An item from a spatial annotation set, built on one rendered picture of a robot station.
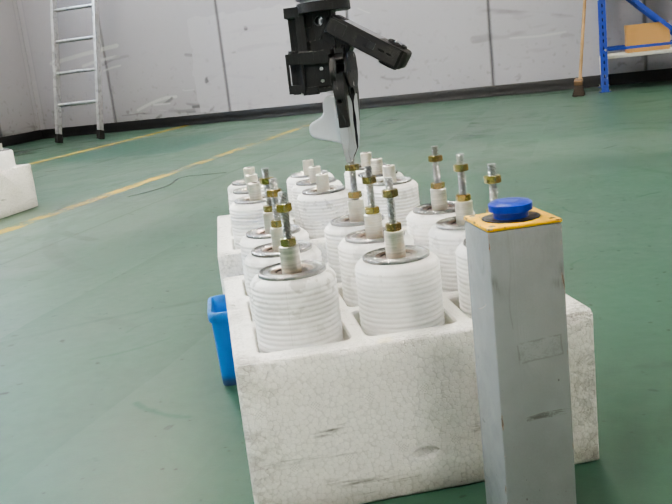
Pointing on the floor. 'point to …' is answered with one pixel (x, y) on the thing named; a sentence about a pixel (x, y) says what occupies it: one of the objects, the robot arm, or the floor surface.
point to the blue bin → (217, 312)
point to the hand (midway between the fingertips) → (354, 151)
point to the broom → (580, 59)
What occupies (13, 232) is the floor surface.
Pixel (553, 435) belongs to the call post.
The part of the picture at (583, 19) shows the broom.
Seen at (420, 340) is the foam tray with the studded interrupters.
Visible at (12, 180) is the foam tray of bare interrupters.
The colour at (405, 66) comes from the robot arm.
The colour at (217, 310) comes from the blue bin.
